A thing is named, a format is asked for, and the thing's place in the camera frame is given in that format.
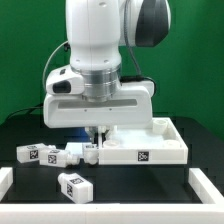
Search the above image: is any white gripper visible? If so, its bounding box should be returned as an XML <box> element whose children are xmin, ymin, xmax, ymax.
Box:
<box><xmin>44</xmin><ymin>65</ymin><xmax>155</xmax><ymax>140</ymax></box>

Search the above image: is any white square tabletop part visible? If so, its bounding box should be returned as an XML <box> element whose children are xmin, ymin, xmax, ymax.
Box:
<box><xmin>99</xmin><ymin>117</ymin><xmax>188</xmax><ymax>165</ymax></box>

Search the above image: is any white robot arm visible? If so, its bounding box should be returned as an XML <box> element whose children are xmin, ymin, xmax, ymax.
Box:
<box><xmin>44</xmin><ymin>0</ymin><xmax>171</xmax><ymax>129</ymax></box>

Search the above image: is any white marker sheet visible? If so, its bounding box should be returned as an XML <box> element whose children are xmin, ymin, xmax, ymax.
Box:
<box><xmin>65</xmin><ymin>142</ymin><xmax>83</xmax><ymax>158</ymax></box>

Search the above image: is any white U-shaped fence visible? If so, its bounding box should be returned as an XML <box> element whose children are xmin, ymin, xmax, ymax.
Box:
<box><xmin>0</xmin><ymin>168</ymin><xmax>224</xmax><ymax>224</ymax></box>

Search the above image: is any black cable on table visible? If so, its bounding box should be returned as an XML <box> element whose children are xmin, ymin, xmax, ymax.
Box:
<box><xmin>6</xmin><ymin>103</ymin><xmax>46</xmax><ymax>121</ymax></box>

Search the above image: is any grey camera cable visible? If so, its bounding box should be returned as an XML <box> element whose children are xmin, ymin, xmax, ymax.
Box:
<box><xmin>41</xmin><ymin>41</ymin><xmax>70</xmax><ymax>98</ymax></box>

